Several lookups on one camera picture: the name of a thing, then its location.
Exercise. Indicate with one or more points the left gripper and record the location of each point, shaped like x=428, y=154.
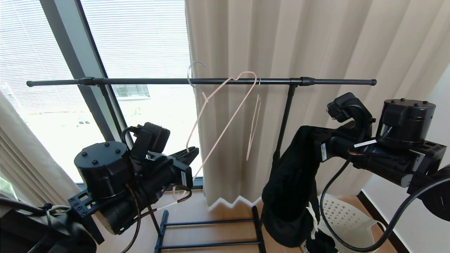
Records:
x=154, y=182

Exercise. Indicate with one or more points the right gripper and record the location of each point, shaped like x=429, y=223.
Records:
x=383, y=161

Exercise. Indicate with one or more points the pink clothes hanger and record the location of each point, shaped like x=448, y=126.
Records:
x=254, y=123
x=228, y=124

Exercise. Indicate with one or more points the black shorts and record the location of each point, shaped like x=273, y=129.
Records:
x=288, y=182

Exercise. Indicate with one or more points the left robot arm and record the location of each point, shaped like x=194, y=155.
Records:
x=102, y=172

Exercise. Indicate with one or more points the white laundry basket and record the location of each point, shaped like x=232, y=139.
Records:
x=348, y=218

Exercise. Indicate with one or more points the black clothes rack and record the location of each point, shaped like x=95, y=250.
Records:
x=147, y=81

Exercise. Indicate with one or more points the black garment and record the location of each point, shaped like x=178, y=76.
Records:
x=321, y=244

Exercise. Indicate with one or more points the beige curtain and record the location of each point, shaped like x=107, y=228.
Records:
x=299, y=38
x=31, y=158

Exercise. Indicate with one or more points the window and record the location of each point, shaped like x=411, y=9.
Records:
x=140, y=38

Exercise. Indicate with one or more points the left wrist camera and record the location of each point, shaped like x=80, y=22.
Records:
x=154, y=137

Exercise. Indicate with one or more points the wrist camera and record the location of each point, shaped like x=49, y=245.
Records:
x=346, y=105
x=154, y=137

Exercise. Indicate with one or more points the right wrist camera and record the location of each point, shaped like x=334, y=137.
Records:
x=346, y=105

